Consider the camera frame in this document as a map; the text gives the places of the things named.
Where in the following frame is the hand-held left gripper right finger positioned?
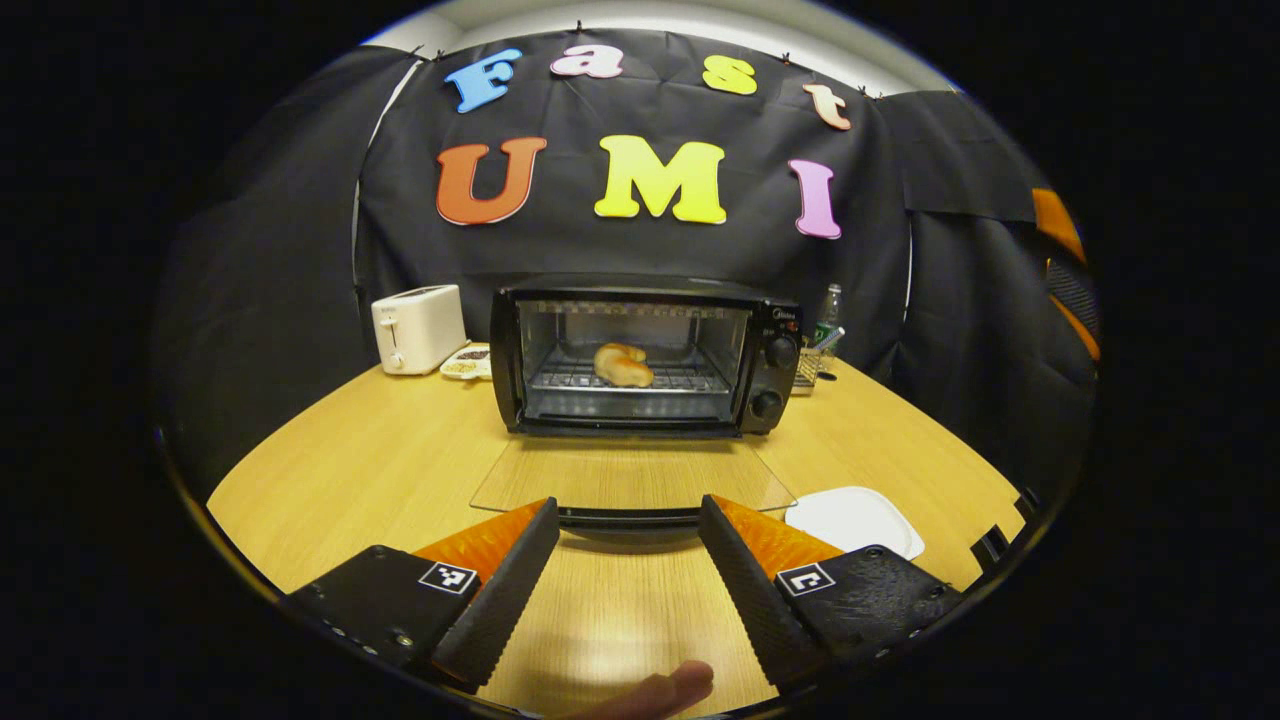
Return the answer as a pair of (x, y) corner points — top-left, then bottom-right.
(698, 494), (966, 691)

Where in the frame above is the metal wire utensil holder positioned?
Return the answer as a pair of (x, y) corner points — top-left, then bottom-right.
(795, 340), (836, 393)

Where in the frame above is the white toaster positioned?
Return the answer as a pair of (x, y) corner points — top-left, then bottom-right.
(371, 284), (469, 376)

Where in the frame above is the golden croissant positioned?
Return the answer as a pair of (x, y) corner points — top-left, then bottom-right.
(593, 342), (656, 389)

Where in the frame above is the white square plate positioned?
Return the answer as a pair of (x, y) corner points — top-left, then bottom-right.
(783, 486), (926, 561)

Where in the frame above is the white dish of snacks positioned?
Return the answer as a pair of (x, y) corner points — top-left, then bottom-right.
(440, 342), (494, 382)

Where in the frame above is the black electric oven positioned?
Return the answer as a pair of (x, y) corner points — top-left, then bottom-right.
(470, 273), (803, 531)

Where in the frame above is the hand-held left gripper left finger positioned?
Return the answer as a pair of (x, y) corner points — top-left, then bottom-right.
(285, 497), (561, 693)

